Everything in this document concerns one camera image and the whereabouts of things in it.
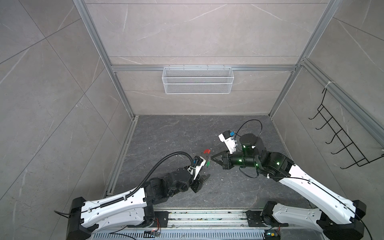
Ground white wire mesh basket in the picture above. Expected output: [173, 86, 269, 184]
[162, 67, 235, 95]

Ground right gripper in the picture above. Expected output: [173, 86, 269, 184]
[210, 148, 260, 170]

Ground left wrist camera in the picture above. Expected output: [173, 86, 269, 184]
[187, 156, 207, 180]

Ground slotted cable duct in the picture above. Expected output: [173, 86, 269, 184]
[91, 229, 265, 240]

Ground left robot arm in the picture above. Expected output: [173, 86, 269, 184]
[59, 151, 209, 240]

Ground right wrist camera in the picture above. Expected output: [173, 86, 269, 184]
[219, 131, 237, 154]

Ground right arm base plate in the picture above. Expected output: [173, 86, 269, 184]
[245, 210, 289, 227]

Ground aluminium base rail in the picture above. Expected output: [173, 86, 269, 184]
[167, 202, 329, 233]

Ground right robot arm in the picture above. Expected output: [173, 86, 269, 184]
[211, 131, 369, 240]

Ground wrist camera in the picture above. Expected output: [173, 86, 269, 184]
[187, 156, 207, 180]
[219, 131, 237, 154]

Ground black wire hook rack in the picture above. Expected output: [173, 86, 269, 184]
[309, 88, 384, 170]

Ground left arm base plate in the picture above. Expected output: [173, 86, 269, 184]
[150, 211, 170, 229]

